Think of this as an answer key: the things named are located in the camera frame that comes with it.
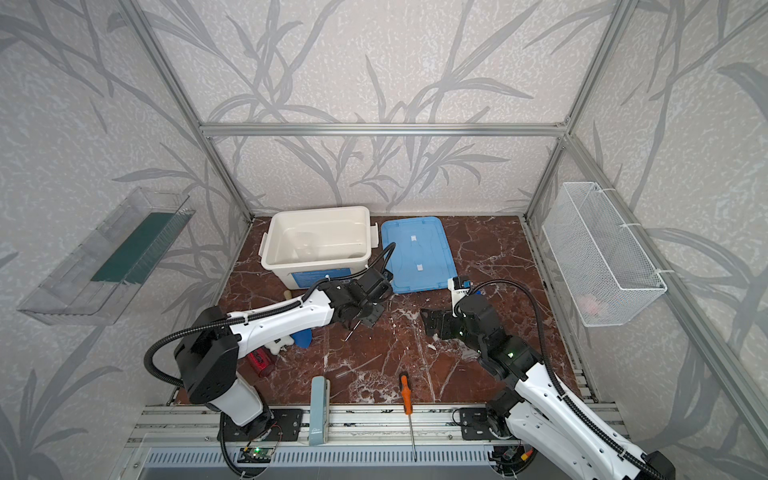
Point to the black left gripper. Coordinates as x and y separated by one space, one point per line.
365 308

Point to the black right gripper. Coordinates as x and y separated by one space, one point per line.
450 323

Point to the thin metal rod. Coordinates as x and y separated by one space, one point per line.
352 331

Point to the blue plastic bin lid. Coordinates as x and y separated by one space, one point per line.
422 260

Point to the white plastic storage bin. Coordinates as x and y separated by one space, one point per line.
304 246

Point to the clear test tube rack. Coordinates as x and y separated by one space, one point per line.
468 354

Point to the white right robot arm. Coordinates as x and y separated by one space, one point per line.
536 407

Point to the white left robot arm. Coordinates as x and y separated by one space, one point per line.
203 359

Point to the white molecule model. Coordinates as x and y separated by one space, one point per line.
275 346

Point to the grey teal bar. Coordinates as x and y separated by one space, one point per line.
319 411

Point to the red black lighter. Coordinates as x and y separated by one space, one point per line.
262 361

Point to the green circuit board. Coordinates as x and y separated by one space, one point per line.
255 455

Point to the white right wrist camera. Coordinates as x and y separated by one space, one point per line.
459 287

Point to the wooden handled blue brush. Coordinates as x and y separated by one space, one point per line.
303 338

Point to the orange handled screwdriver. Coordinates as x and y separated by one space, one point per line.
406 394

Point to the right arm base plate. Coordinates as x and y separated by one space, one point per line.
476 424

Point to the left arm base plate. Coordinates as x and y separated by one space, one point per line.
277 425

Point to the white wire mesh basket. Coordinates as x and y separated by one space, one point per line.
609 276

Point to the aluminium frame profile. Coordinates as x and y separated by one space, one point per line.
742 391

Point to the clear wall shelf green mat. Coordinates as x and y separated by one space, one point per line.
95 283

